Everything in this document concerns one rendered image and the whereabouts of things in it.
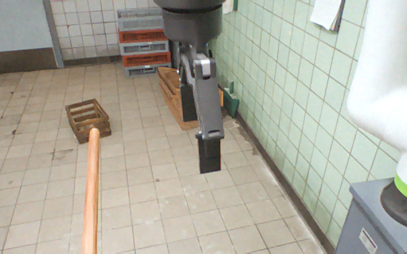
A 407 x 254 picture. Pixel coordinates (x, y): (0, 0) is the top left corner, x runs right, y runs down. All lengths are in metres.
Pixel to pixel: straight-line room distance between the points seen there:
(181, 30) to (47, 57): 4.60
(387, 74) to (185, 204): 1.92
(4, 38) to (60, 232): 3.12
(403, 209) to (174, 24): 0.62
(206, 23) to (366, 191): 0.62
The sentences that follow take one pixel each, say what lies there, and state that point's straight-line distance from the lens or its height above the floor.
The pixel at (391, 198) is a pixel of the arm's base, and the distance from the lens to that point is 0.85.
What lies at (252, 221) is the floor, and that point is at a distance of 2.38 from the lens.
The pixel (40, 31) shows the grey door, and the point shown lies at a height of 0.52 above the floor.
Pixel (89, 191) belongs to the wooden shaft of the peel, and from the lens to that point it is 0.85.
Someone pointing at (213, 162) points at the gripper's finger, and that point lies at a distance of 0.46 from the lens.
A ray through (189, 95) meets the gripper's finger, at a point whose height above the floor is 1.50.
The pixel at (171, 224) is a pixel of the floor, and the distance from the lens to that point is 2.34.
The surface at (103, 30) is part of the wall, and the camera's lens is 4.84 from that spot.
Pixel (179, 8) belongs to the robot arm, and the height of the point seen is 1.67.
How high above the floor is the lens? 1.75
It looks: 32 degrees down
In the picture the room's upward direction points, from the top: straight up
